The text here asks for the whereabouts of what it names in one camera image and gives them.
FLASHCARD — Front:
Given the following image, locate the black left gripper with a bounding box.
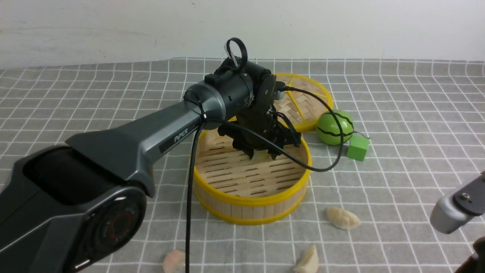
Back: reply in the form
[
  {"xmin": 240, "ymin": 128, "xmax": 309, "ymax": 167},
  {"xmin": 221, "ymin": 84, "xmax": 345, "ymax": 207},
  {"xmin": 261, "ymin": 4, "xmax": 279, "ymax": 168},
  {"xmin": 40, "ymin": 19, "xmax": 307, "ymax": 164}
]
[{"xmin": 217, "ymin": 107, "xmax": 301, "ymax": 160}]

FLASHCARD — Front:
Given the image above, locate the cream dumpling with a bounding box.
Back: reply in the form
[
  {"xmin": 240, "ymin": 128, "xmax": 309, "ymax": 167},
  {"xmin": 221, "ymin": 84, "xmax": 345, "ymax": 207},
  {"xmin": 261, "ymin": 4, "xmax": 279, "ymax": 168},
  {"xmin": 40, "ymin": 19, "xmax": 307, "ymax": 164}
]
[
  {"xmin": 293, "ymin": 244, "xmax": 320, "ymax": 273},
  {"xmin": 326, "ymin": 206, "xmax": 362, "ymax": 230}
]

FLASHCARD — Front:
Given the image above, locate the cream dumpling front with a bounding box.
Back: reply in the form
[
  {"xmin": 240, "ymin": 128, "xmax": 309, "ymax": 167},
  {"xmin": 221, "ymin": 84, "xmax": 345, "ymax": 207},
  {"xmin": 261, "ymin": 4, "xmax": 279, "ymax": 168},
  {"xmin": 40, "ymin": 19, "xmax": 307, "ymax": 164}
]
[{"xmin": 293, "ymin": 244, "xmax": 320, "ymax": 273}]

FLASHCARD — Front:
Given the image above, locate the pink dumpling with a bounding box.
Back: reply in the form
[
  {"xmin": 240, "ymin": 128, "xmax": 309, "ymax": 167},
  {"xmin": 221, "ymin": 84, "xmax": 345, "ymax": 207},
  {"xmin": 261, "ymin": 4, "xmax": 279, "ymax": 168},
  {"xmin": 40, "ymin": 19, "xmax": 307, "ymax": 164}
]
[{"xmin": 162, "ymin": 250, "xmax": 186, "ymax": 273}]

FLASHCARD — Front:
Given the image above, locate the pale green dumpling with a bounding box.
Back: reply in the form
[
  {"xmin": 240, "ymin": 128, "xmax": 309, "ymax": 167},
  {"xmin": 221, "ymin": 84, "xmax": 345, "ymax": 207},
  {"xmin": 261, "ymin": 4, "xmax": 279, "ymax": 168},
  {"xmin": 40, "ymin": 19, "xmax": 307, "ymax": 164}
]
[{"xmin": 251, "ymin": 150, "xmax": 272, "ymax": 163}]

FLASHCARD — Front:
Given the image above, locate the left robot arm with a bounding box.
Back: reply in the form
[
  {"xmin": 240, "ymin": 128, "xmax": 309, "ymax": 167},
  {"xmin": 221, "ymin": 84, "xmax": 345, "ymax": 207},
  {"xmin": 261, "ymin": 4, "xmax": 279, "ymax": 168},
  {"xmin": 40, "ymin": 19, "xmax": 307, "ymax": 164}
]
[{"xmin": 0, "ymin": 58, "xmax": 301, "ymax": 273}]

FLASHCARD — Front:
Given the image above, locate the bamboo steamer tray yellow rim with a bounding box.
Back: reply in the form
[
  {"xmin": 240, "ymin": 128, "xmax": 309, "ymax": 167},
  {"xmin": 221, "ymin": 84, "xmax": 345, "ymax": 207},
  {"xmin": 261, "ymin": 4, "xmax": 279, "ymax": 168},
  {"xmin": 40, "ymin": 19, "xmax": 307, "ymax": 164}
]
[{"xmin": 193, "ymin": 130, "xmax": 310, "ymax": 225}]

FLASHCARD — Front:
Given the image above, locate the woven bamboo steamer lid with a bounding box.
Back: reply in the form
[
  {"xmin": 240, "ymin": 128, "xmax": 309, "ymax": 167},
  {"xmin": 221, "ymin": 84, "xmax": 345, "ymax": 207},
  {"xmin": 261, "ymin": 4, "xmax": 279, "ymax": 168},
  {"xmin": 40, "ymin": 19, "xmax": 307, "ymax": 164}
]
[{"xmin": 274, "ymin": 73, "xmax": 334, "ymax": 133}]

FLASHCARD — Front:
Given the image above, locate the green toy watermelon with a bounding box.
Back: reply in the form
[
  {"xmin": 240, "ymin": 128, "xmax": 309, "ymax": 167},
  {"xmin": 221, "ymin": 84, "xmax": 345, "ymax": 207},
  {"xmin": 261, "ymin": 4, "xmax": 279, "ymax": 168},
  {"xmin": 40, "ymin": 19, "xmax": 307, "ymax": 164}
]
[{"xmin": 316, "ymin": 110, "xmax": 354, "ymax": 146}]

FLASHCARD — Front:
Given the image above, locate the green cube block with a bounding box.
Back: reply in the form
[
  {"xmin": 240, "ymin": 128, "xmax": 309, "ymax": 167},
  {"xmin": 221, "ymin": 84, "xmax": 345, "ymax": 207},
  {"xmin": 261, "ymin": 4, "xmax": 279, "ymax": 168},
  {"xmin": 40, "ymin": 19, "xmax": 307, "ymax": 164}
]
[{"xmin": 346, "ymin": 135, "xmax": 370, "ymax": 162}]

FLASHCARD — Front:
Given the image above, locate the grey checked tablecloth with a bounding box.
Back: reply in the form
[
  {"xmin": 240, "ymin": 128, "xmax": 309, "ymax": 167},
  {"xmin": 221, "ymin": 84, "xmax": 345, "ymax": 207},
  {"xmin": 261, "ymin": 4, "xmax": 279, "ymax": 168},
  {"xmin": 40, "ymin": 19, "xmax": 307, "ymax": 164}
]
[{"xmin": 0, "ymin": 58, "xmax": 485, "ymax": 273}]

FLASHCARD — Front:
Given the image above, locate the black camera cable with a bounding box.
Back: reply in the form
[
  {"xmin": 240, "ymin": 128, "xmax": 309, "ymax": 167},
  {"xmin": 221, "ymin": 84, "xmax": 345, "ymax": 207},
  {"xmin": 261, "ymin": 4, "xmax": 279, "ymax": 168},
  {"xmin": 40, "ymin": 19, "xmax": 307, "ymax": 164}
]
[{"xmin": 185, "ymin": 38, "xmax": 344, "ymax": 273}]

